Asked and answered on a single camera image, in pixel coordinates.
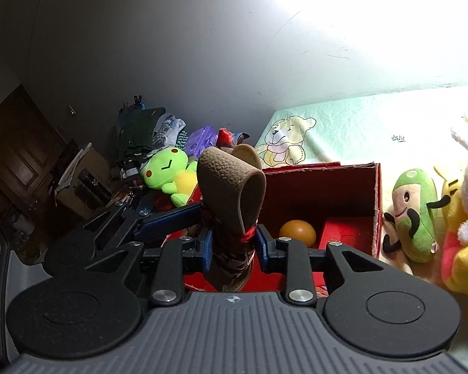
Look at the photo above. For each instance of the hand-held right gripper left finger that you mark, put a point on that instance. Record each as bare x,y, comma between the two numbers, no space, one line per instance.
207,249

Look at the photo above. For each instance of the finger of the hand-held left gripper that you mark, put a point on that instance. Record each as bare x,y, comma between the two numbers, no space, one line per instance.
167,222

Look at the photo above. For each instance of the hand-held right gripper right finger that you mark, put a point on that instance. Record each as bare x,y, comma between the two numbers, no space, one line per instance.
262,247

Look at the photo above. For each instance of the orange ball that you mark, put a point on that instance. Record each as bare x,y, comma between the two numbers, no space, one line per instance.
296,232

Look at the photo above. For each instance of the red cardboard box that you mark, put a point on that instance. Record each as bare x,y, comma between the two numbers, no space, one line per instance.
308,191

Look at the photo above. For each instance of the red envelope with gold print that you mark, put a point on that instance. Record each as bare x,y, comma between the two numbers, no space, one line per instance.
347,233

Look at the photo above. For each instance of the green frog plush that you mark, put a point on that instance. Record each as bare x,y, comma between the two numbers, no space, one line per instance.
163,167

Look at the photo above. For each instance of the black bottle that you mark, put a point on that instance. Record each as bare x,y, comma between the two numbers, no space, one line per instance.
93,185

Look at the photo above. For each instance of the purple tissue pack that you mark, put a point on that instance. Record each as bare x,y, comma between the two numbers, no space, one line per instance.
201,140

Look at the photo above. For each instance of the blue white patterned cloth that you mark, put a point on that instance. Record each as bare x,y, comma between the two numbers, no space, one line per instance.
169,130

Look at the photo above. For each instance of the dark green garment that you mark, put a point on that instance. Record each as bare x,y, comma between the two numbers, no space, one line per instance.
140,132

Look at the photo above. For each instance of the brown cardboard box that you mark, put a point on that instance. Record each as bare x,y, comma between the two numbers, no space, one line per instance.
89,159

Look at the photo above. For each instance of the red foil packet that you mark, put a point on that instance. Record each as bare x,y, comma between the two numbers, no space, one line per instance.
230,138

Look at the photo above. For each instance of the white paper sheet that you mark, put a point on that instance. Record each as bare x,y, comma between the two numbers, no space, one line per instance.
72,163

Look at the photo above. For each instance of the brown wooden wardrobe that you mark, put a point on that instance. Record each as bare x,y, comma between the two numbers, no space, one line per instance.
19,144

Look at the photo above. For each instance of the pale green printed bedsheet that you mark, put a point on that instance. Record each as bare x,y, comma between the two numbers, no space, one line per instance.
355,132

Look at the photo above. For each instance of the green avocado plush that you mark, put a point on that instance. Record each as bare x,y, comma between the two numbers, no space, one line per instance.
413,210

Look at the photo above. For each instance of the yellow bear plush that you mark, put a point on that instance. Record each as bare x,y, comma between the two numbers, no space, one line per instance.
464,265

